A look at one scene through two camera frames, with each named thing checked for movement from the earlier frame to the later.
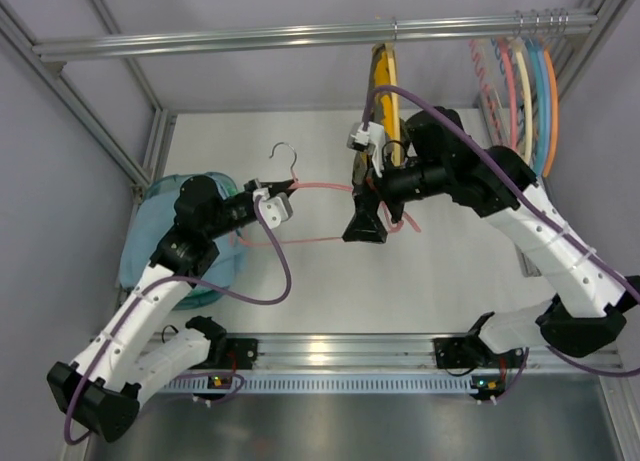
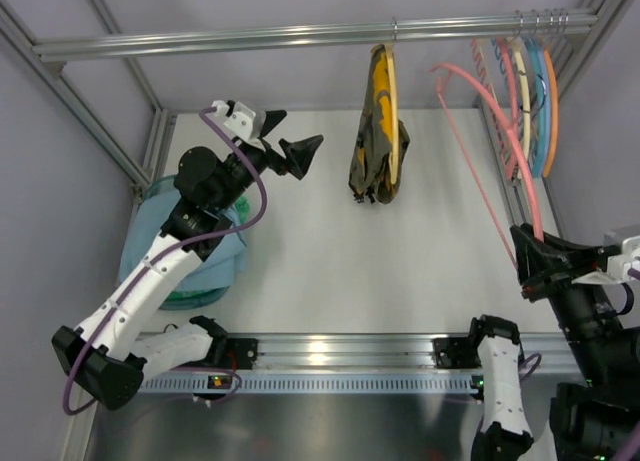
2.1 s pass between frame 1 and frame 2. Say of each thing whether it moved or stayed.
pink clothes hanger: moved
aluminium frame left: stayed
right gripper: moved
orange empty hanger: stayed
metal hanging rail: stayed
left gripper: moved
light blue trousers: stayed
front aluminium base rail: stayed
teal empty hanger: stayed
